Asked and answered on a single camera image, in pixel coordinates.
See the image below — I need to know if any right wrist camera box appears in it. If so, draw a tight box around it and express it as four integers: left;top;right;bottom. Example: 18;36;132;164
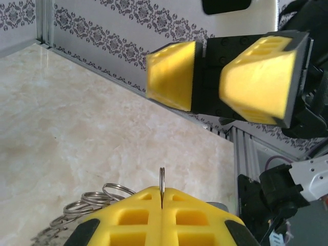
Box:
201;0;279;31

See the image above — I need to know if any aluminium mounting rail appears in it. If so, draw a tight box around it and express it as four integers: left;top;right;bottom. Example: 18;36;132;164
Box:
230;125;305;185

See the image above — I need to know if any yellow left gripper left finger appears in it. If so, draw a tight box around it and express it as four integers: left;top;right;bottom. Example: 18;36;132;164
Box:
64;186;164;246

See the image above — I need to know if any aluminium back frame bar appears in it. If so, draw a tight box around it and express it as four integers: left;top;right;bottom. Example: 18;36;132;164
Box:
0;38;42;58

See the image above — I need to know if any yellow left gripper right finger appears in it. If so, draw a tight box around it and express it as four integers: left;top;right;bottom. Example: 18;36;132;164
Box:
163;187;259;246

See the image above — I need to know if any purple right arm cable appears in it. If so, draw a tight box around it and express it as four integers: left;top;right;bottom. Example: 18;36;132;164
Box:
265;154;292;170

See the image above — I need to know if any aluminium side frame bar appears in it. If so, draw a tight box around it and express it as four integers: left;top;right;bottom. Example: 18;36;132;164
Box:
51;43;234;140

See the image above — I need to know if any aluminium corner post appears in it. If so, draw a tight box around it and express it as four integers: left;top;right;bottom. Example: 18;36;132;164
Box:
35;0;55;51

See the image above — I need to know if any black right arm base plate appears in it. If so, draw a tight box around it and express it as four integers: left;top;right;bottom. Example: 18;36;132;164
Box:
237;173;264;246

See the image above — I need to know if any silver split keyring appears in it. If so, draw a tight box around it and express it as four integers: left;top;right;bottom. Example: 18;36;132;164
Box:
158;167;166;209

